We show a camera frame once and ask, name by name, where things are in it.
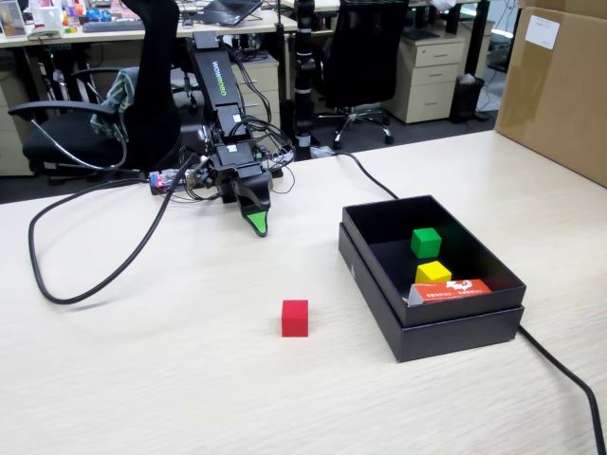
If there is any white desktop device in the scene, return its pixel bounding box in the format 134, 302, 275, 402
27, 5, 65, 41

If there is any black office chair with armrests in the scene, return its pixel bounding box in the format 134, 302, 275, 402
8, 0, 184, 185

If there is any beige drawer cabinet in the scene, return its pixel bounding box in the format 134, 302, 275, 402
230, 52, 282, 130

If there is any black cardboard box tray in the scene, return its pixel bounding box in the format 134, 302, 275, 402
341, 193, 528, 329

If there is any framed picture stand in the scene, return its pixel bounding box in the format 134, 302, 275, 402
0, 0, 28, 39

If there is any black pole with white bands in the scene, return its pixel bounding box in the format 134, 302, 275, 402
292, 0, 318, 161

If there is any black laptop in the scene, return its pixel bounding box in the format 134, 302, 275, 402
201, 0, 265, 27

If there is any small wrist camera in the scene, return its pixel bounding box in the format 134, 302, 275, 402
187, 159, 217, 191

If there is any beige office desk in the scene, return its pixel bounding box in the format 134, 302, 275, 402
0, 8, 300, 49

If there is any thick black looped cable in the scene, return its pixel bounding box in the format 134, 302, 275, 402
27, 155, 200, 306

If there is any thick black long cable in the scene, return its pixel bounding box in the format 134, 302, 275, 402
326, 150, 607, 455

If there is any yellow wooden cube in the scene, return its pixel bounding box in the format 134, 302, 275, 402
414, 260, 453, 286

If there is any striped green cloth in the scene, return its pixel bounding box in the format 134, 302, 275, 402
89, 65, 141, 142

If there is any green wooden cube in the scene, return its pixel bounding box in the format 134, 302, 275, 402
410, 227, 443, 260

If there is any black mesh office chair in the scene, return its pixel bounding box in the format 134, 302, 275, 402
314, 0, 412, 151

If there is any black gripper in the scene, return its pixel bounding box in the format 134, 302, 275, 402
208, 141, 274, 238

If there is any beige three-drawer cabinet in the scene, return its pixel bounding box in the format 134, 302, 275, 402
381, 34, 467, 125

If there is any white paper label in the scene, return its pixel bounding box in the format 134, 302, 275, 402
524, 14, 561, 51

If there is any red wooden cube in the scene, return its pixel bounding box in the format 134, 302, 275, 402
281, 299, 310, 338

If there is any black open box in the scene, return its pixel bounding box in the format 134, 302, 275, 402
337, 222, 525, 364

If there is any orange paper carton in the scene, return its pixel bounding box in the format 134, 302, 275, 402
407, 279, 493, 309

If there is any large brown cardboard box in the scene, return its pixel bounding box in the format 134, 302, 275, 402
493, 0, 607, 189

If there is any dark keyboard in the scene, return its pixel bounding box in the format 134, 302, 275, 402
82, 19, 145, 34

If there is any small controller circuit board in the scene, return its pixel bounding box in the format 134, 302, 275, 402
148, 169, 192, 196

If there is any black trash bin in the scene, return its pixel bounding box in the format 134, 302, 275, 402
449, 74, 487, 125

